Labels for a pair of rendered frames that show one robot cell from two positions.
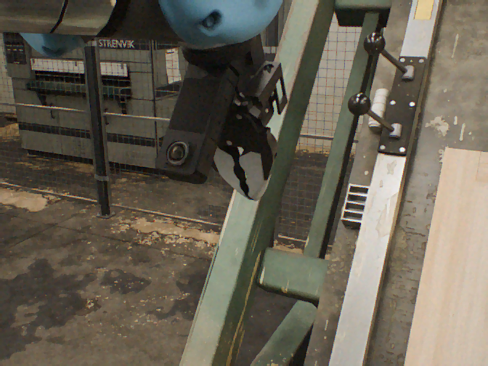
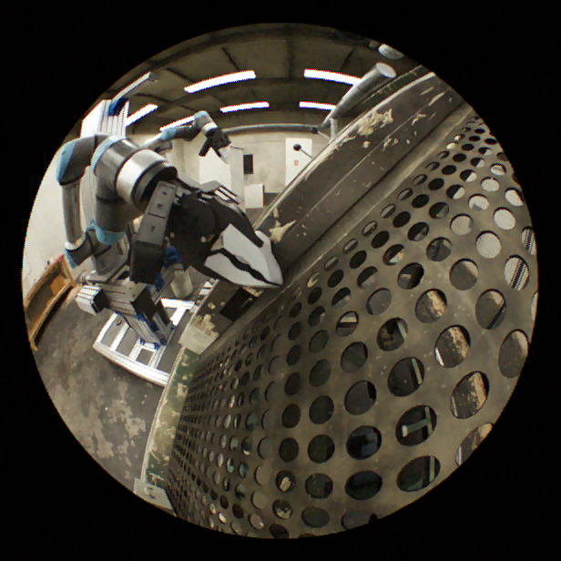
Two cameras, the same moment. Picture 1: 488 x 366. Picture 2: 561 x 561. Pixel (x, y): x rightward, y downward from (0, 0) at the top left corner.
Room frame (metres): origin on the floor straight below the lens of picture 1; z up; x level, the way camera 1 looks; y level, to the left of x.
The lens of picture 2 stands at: (0.46, -0.96, 1.32)
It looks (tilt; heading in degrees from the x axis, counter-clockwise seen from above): 36 degrees down; 68
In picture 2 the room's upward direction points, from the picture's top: straight up
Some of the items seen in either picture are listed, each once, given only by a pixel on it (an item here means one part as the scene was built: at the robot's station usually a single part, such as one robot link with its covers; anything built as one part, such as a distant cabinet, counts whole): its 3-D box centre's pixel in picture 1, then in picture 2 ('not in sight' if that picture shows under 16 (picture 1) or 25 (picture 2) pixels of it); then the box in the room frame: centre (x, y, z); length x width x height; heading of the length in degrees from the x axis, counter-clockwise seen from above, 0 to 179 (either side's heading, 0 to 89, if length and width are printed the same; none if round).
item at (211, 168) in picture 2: not in sight; (224, 192); (0.80, 2.64, 0.88); 0.90 x 0.60 x 1.75; 65
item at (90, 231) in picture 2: not in sight; (96, 236); (-0.10, -0.20, 1.20); 0.13 x 0.12 x 0.14; 53
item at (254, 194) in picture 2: not in sight; (254, 196); (1.93, 4.82, 0.36); 0.58 x 0.45 x 0.72; 155
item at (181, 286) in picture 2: not in sight; (178, 275); (-0.04, 0.97, 0.24); 0.32 x 0.30 x 0.47; 65
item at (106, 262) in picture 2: not in sight; (105, 257); (-0.10, -0.19, 1.09); 0.15 x 0.15 x 0.10
